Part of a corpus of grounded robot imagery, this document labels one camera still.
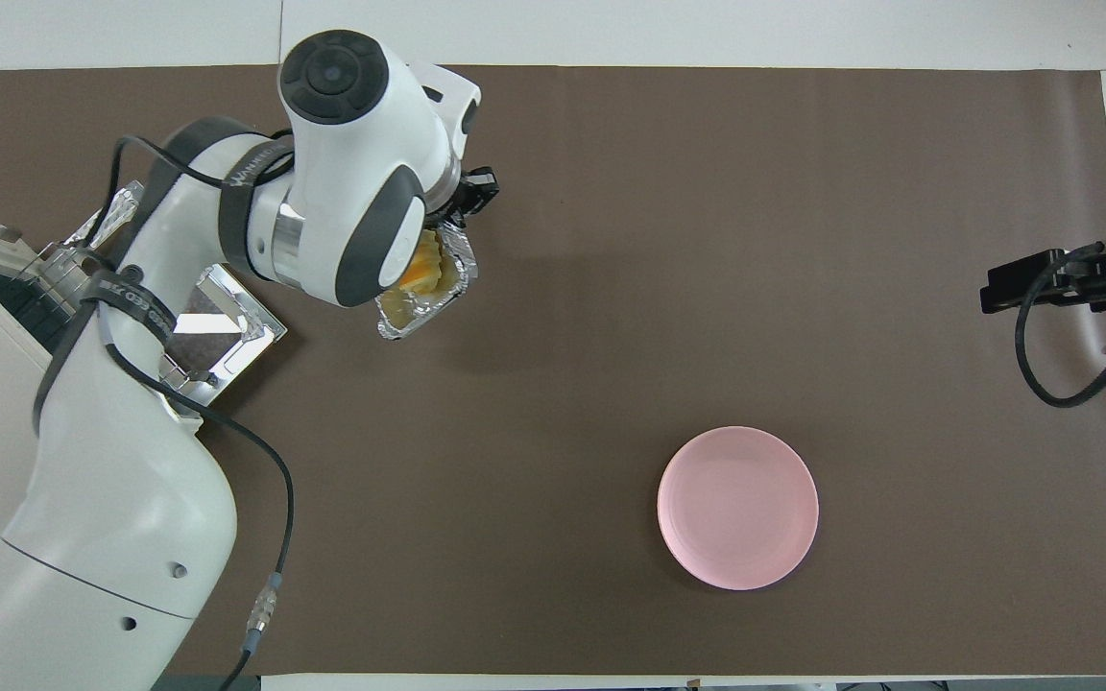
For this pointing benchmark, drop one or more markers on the aluminium foil tray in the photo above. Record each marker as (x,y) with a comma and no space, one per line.
(423,317)

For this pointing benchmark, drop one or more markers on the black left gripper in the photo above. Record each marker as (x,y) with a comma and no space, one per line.
(481,190)

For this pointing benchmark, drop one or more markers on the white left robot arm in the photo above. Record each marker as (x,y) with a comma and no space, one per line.
(121,499)

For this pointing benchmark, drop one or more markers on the yellow sliced bread loaf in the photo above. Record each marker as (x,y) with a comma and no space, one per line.
(423,269)

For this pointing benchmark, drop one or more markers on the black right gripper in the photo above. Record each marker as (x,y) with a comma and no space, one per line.
(1043,278)

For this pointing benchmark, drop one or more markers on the glass oven door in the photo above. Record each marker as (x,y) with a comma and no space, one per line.
(227,331)

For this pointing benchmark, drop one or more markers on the brown table mat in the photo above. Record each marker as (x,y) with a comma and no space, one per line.
(611,240)

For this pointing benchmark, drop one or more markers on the pink round plate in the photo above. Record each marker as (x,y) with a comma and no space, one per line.
(737,509)

